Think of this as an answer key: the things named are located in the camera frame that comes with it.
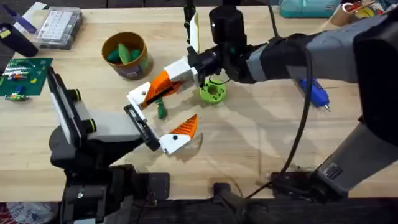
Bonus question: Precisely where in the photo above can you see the teal case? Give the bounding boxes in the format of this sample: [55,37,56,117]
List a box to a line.
[277,0,342,19]

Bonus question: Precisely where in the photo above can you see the wrist upright plate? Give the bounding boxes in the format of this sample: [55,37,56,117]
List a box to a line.
[46,65,83,147]
[183,0,200,54]

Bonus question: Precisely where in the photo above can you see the orange ribbed wedge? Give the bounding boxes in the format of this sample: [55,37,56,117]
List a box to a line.
[141,70,180,110]

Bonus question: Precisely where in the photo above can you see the clear plastic parts box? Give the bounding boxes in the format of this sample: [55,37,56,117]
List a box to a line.
[33,6,85,51]

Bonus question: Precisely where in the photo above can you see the dark cylinder with yellow label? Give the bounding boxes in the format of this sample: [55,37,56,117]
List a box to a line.
[0,22,40,58]

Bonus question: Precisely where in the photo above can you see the black rail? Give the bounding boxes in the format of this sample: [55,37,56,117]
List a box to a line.
[124,182,398,224]

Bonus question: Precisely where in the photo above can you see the patterned cloth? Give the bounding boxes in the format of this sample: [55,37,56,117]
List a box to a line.
[0,201,62,224]

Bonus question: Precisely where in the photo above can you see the heap of tools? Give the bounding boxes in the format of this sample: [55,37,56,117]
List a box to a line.
[351,0,398,20]

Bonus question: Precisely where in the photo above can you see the green disc with holes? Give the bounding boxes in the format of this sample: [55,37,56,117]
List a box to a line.
[198,78,228,105]

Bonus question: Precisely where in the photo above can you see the left wrist upright plate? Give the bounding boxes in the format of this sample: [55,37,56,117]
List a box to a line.
[46,65,83,147]

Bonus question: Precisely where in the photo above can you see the green board with toy blocks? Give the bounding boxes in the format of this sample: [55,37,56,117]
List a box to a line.
[0,57,54,102]

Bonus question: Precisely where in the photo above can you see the white and blue box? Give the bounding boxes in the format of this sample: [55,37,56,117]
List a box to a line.
[11,1,48,35]

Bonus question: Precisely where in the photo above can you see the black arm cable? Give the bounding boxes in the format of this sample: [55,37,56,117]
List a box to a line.
[244,34,313,200]

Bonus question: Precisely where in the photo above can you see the brown tub with green toys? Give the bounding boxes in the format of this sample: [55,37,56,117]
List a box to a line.
[101,31,155,81]

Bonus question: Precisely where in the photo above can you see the right wrist upright plate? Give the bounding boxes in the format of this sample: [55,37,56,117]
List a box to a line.
[183,0,200,54]

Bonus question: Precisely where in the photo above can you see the brown tape roll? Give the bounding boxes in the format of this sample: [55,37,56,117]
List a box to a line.
[328,2,362,28]

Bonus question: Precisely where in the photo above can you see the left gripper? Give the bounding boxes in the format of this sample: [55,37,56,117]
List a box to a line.
[74,82,199,156]

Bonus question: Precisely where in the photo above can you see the blue electric screwdriver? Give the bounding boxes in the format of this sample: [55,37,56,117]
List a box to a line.
[298,77,331,112]

